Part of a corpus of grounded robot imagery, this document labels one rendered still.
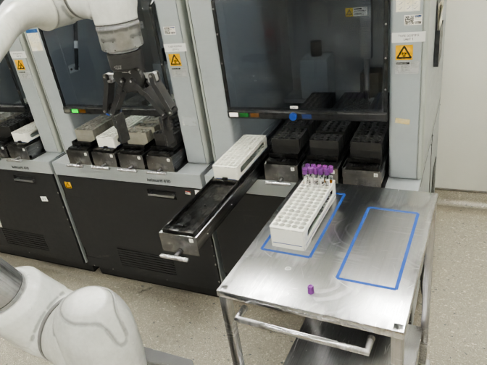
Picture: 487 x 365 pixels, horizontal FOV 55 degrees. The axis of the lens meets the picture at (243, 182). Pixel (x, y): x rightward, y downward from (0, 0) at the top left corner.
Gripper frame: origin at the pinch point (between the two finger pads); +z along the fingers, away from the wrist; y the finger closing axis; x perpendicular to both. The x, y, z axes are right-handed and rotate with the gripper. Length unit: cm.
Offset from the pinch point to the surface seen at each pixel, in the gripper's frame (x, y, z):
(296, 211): 24.5, 25.8, 32.7
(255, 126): 97, -18, 38
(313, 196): 34, 28, 33
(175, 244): 15.0, -11.3, 43.4
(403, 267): 14, 56, 38
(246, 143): 71, -11, 34
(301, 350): 28, 22, 92
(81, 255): 66, -118, 104
